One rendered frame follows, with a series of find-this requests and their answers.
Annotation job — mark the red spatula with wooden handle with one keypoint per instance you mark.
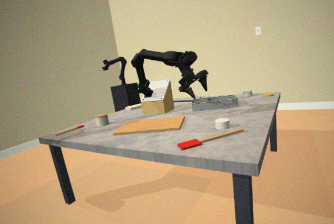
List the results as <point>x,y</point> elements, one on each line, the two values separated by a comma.
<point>195,142</point>

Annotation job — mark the cream short cylinder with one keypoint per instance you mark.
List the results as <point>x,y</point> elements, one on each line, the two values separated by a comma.
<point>222,123</point>

